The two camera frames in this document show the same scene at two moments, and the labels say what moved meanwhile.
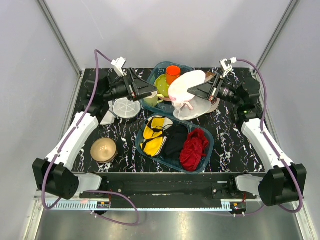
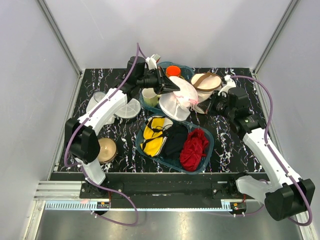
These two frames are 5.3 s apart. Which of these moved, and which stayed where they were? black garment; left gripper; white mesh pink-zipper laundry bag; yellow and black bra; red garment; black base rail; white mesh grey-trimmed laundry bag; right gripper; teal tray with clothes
Moved: white mesh pink-zipper laundry bag; left gripper; right gripper
Stayed: black garment; red garment; yellow and black bra; teal tray with clothes; black base rail; white mesh grey-trimmed laundry bag
